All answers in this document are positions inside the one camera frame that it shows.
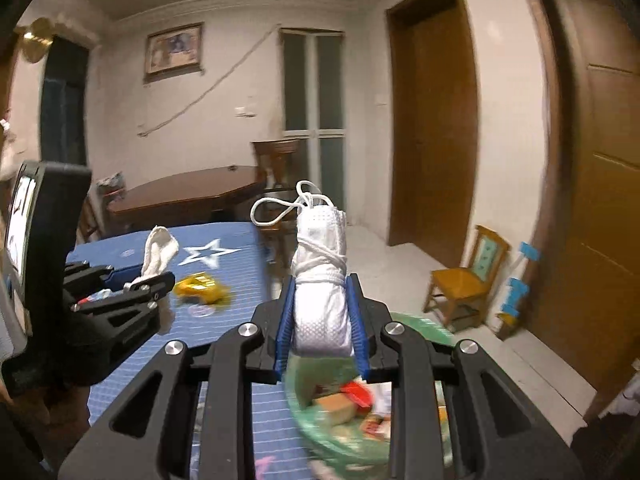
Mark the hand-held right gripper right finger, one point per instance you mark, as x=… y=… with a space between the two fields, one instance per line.
x=359 y=325

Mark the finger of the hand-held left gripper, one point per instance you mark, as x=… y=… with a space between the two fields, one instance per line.
x=145 y=292
x=127 y=279

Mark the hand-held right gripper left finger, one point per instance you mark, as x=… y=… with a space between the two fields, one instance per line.
x=285 y=325

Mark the white face mask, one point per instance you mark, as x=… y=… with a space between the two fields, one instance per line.
x=320 y=310

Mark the white tissue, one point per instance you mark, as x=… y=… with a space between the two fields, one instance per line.
x=157 y=250

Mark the yellow sponge block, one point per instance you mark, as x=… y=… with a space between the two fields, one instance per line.
x=332 y=407

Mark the round bin with green bag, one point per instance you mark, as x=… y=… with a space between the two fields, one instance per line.
x=320 y=447

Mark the person's left forearm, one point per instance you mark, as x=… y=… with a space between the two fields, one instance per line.
x=60 y=410

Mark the yellow plastic wrapper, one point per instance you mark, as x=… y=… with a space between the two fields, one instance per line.
x=200 y=287

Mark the dark wooden dining chair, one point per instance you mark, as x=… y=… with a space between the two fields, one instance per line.
x=90 y=220
x=277 y=160

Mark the dark bag with red rim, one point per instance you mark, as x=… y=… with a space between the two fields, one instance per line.
x=110 y=185

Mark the small chair with green back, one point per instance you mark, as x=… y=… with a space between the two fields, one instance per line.
x=455 y=280

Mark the round wooden dining table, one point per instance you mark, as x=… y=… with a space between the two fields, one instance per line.
x=190 y=192

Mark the blue tape patch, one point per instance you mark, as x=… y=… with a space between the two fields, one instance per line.
x=515 y=299

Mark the dark window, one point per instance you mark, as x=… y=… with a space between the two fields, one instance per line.
x=65 y=110

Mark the blue tape strip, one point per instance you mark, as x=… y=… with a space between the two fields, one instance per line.
x=529 y=251

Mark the brown wooden door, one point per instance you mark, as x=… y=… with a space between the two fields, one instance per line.
x=440 y=135

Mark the frosted glass double door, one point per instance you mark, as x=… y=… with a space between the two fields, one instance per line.
x=330 y=110

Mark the white double wall switch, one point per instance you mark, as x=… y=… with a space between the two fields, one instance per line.
x=245 y=111

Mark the framed wall picture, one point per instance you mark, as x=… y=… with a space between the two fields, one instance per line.
x=172 y=50

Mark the gold wall clock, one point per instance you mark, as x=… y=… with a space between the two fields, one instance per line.
x=35 y=40

